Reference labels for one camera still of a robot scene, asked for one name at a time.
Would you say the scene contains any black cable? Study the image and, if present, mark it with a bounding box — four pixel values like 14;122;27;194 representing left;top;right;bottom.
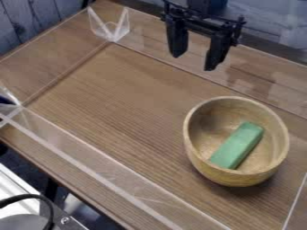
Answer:
0;193;55;230

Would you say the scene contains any clear acrylic front barrier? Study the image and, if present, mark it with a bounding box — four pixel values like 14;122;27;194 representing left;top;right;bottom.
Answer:
0;85;231;230

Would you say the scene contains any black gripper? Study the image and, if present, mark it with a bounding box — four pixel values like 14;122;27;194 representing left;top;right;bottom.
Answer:
161;0;246;71

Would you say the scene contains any brown wooden bowl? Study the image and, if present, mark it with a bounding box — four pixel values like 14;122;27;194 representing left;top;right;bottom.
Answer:
183;96;290;187

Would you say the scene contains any grey metal base plate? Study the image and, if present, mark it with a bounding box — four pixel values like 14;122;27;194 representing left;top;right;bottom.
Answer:
40;201;88;230

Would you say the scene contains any green rectangular block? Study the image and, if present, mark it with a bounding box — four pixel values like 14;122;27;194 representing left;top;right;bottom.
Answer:
209;122;265;170

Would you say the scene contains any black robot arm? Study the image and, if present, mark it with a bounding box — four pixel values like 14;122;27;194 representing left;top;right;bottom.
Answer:
161;0;247;71

